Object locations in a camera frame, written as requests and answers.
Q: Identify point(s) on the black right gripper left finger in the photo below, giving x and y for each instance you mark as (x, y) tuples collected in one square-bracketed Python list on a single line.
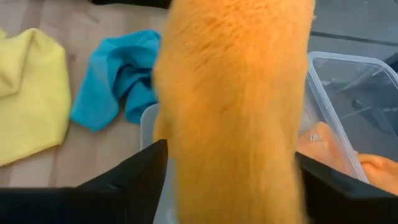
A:
[(93, 208)]

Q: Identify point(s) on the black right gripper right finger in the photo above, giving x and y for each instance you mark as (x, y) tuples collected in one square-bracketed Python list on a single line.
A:
[(342, 205)]

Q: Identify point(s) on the orange microfiber towel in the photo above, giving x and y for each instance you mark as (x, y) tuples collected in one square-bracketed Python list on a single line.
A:
[(379, 174), (233, 109)]

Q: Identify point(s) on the blue microfiber towel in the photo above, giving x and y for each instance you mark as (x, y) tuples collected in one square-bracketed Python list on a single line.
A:
[(109, 77)]

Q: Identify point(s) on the yellow microfiber towel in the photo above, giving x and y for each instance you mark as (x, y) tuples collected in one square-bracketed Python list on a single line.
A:
[(31, 109)]

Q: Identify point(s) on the clear plastic bin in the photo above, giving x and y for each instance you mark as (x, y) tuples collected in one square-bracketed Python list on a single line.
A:
[(351, 93)]

